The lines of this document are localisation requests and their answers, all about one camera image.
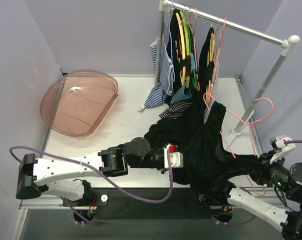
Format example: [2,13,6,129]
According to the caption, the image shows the black tank top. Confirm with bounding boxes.
[173,102,262,192]

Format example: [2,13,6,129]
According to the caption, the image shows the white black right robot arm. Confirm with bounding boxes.
[211,159,302,240]

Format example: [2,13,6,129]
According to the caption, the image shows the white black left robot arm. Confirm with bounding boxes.
[15,137,184,206]

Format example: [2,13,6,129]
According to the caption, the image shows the blue white striped top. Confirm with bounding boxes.
[144,21,175,109]

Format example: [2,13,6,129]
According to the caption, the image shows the pink hanger with garment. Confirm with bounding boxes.
[204,21,226,104]

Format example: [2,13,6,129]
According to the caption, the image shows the light blue hanger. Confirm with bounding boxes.
[167,6,175,82]

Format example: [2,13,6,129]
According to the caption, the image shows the yellow hanger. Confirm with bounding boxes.
[175,12,186,86]
[206,30,215,93]

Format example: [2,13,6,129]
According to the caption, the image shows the green hanger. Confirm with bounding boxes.
[180,11,198,90]

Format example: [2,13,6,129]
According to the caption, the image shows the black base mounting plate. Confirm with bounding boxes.
[62,187,243,221]

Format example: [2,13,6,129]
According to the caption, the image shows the black multicolour striped garment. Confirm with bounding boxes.
[159,99,192,119]

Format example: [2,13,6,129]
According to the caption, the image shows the teal garment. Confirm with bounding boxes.
[170,85,192,106]

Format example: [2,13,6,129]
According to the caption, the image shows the black hanging garment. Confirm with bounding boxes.
[143,9,216,156]

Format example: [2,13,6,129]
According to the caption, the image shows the pink translucent plastic basin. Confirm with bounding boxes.
[40,69,118,137]

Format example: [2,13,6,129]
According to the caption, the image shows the white clothes rack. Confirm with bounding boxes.
[137,0,301,148]

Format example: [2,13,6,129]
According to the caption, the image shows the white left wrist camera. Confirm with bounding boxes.
[164,144,184,169]

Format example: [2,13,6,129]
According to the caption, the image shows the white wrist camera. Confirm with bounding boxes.
[270,134,296,164]
[164,144,184,169]

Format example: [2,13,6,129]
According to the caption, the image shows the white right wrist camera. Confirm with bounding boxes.
[270,134,296,164]

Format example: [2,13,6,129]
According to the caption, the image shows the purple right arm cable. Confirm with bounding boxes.
[225,139,302,227]

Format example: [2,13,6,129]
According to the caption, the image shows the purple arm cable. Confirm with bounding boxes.
[225,139,302,227]
[9,145,174,227]

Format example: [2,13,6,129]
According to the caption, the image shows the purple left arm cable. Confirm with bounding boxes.
[9,145,174,227]

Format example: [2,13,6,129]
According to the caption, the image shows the aluminium frame rail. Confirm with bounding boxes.
[18,187,288,211]

